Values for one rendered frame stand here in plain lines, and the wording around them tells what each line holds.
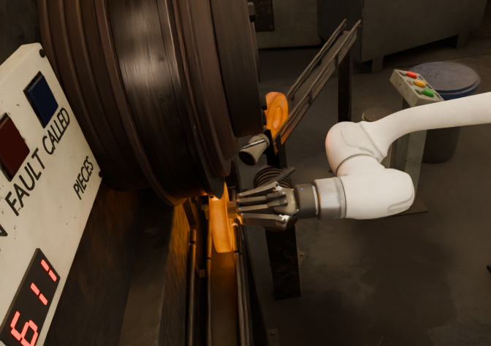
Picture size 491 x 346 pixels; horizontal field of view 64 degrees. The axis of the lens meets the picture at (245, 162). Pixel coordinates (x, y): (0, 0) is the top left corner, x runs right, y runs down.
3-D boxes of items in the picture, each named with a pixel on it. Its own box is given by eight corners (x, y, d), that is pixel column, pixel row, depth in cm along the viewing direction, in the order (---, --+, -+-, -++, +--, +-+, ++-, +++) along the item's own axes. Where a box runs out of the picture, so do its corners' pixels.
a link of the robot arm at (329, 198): (333, 198, 92) (308, 201, 92) (335, 168, 86) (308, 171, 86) (343, 227, 84) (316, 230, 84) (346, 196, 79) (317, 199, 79)
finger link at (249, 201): (286, 195, 84) (286, 190, 85) (234, 200, 85) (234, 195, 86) (287, 208, 87) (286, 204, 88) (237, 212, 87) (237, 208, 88)
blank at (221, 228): (208, 225, 75) (226, 223, 75) (207, 167, 86) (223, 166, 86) (219, 266, 86) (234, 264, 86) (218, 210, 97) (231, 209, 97)
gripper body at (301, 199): (317, 226, 84) (274, 231, 84) (310, 199, 91) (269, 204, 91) (318, 201, 79) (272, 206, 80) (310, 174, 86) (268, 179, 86)
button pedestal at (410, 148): (394, 221, 174) (410, 99, 136) (376, 185, 193) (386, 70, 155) (430, 215, 173) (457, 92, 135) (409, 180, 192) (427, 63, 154)
